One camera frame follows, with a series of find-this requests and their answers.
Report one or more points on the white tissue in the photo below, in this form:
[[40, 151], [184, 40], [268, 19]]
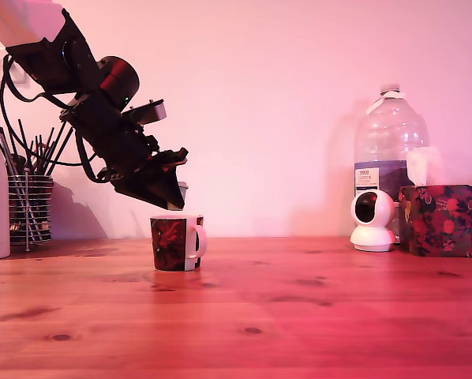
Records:
[[421, 166]]

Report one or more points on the grey coffee capsule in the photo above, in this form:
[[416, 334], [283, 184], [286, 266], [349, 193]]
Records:
[[184, 191]]

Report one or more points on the large clear water bottle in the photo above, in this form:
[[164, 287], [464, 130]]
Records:
[[390, 138]]

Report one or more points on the black straw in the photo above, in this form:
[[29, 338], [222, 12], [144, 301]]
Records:
[[48, 149], [61, 151], [25, 139]]

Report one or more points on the dark floral tissue box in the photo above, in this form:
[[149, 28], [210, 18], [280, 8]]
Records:
[[441, 221]]

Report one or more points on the small white round camera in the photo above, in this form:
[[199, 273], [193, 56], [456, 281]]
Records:
[[372, 221]]

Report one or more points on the pale grey camera box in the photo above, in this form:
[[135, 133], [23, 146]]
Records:
[[147, 111]]

